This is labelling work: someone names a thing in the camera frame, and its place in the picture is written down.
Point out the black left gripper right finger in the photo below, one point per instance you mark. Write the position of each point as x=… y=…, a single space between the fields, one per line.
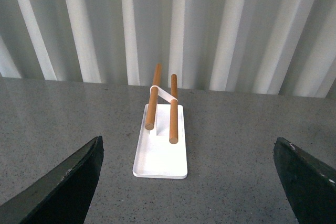
x=309 y=183

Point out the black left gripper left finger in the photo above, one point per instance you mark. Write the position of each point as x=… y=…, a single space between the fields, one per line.
x=64 y=194

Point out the white towel rack wooden bars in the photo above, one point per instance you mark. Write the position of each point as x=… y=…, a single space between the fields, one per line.
x=161 y=148

